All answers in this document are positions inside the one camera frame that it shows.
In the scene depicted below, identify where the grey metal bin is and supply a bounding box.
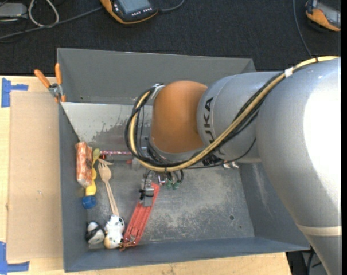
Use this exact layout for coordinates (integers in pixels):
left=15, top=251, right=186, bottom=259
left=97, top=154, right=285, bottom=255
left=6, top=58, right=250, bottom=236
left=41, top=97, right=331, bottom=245
left=56, top=47, right=311, bottom=273

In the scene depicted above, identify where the wooden fork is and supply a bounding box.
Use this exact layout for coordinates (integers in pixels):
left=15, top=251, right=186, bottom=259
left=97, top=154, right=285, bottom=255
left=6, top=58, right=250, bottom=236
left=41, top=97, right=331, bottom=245
left=98, top=158, right=120, bottom=217

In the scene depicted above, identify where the black cylinder on white bracket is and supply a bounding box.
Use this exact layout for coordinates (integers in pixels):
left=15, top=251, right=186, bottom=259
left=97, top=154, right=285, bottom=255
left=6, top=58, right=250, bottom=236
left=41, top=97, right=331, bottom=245
left=202, top=155, right=239, bottom=170

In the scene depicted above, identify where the white spotted toy animal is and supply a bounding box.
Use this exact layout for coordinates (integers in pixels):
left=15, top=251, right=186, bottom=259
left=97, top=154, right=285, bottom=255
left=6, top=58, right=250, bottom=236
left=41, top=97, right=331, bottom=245
left=103, top=214, right=126, bottom=250

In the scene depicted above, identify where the brown cardboard board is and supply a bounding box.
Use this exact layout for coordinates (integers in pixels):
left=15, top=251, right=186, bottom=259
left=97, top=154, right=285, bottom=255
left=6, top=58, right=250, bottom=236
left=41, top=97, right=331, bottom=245
left=6, top=91, right=64, bottom=265

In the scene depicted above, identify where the black and white toy animal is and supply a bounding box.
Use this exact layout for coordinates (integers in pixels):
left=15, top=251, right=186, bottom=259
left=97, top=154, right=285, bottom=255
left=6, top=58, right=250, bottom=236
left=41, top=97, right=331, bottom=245
left=84, top=221, right=106, bottom=245

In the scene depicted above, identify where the orange and white packet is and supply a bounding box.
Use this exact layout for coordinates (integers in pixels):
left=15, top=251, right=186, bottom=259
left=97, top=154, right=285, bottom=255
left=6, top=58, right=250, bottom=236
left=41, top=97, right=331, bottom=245
left=75, top=141, right=94, bottom=189

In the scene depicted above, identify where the yellow toy with blue end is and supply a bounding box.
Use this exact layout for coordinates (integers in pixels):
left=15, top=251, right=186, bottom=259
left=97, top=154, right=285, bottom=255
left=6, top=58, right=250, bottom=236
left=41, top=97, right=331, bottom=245
left=81, top=148, right=101, bottom=210

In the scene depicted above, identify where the red patterned stick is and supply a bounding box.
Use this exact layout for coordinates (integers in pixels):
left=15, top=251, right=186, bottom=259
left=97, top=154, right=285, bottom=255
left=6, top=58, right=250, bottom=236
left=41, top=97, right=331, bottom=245
left=99, top=150, right=133, bottom=156

